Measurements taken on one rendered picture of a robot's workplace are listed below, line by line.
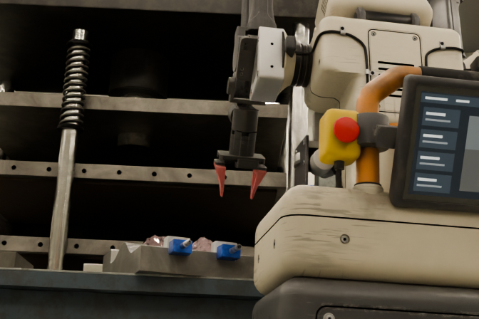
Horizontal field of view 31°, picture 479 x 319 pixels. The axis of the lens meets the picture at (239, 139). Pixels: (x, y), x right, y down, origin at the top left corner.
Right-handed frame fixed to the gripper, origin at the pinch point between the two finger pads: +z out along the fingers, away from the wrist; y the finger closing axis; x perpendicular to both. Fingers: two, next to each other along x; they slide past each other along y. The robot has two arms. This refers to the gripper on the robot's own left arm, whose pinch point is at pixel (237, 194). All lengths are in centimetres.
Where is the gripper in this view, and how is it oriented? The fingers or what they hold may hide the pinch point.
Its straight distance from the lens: 197.7
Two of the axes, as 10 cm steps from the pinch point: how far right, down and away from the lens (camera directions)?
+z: -1.1, 9.8, 1.4
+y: -9.8, -0.9, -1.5
